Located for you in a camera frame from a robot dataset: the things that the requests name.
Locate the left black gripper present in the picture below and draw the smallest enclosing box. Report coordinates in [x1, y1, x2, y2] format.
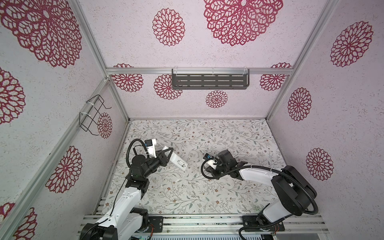
[143, 147, 173, 179]

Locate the white remote control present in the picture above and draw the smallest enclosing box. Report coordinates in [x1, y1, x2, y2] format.
[162, 146, 188, 172]

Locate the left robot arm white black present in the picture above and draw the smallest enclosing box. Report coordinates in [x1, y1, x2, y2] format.
[80, 148, 173, 240]

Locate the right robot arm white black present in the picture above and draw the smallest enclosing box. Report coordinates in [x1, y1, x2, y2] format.
[201, 150, 319, 232]

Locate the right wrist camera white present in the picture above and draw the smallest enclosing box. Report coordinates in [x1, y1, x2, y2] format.
[203, 154, 218, 169]

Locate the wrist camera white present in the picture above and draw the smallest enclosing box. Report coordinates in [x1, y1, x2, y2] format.
[203, 154, 218, 169]
[145, 139, 157, 158]

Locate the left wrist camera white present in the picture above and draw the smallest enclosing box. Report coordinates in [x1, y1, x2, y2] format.
[145, 139, 157, 158]

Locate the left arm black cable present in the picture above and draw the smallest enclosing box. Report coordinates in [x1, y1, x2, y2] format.
[125, 138, 149, 169]

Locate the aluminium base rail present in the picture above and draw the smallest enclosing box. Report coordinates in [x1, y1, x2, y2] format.
[77, 213, 329, 236]

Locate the dark grey wall shelf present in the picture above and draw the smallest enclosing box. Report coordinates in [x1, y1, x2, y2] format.
[171, 69, 250, 90]

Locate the black wire wall basket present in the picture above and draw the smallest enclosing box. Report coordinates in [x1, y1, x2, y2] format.
[78, 95, 113, 139]

